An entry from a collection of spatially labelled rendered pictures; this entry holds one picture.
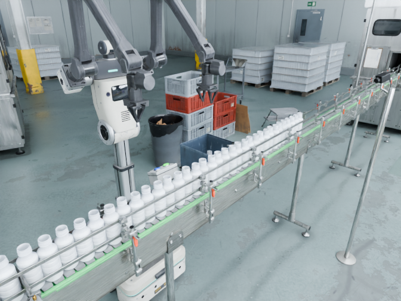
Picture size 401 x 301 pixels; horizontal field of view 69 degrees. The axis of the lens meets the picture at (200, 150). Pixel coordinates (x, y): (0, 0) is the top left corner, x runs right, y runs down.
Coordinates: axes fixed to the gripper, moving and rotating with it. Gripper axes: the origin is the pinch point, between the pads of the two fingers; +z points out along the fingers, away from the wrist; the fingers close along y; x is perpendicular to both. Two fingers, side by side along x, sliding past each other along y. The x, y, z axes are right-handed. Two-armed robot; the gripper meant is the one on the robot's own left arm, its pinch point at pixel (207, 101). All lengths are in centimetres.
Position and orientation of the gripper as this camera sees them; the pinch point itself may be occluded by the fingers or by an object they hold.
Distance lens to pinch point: 159.4
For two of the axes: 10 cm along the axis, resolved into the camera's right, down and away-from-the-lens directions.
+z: 0.2, 9.1, 4.1
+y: -7.3, -2.6, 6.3
